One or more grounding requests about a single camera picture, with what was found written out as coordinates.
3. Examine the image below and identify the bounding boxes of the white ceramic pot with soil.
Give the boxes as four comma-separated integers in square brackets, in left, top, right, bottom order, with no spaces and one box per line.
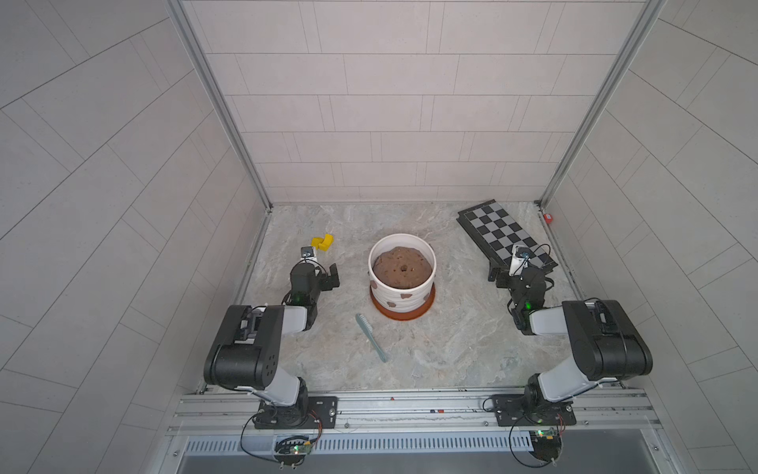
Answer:
[368,233,437,310]

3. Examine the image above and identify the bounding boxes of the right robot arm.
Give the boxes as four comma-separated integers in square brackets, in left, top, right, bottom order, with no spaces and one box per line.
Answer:
[482,266,653,426]

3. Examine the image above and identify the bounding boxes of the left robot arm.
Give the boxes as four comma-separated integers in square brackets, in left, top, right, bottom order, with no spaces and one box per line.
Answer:
[203,259,341,427]

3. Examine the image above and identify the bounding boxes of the yellow plastic block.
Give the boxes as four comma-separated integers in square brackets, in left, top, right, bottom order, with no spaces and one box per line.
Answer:
[311,233,334,252]

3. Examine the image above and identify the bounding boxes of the black white checkerboard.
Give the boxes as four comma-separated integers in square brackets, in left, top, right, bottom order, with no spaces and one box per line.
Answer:
[457,199,558,282]

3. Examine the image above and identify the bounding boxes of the left controller board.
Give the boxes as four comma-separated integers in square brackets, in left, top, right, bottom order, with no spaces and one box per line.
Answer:
[274,436,316,465]

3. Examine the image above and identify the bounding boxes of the controller board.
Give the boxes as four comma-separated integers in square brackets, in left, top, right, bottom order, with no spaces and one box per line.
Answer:
[274,436,316,465]
[529,428,563,464]

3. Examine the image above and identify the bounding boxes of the right controller board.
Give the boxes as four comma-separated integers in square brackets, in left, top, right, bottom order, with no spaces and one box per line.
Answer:
[529,428,563,464]

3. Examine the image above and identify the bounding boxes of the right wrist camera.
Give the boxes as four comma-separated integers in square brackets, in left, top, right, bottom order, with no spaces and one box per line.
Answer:
[508,245,533,277]

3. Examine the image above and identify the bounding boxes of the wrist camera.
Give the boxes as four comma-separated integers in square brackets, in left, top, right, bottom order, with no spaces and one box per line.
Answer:
[301,246,317,262]
[508,245,533,277]

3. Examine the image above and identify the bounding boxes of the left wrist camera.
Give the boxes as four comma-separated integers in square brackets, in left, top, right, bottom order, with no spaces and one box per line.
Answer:
[301,246,317,262]

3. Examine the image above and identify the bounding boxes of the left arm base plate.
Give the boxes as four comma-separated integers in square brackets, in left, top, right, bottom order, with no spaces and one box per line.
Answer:
[253,396,339,430]

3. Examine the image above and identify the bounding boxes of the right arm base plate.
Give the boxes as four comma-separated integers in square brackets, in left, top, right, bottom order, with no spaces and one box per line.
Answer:
[482,394,576,428]

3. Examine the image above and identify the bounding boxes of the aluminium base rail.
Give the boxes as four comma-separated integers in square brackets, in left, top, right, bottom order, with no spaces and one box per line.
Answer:
[159,387,667,467]

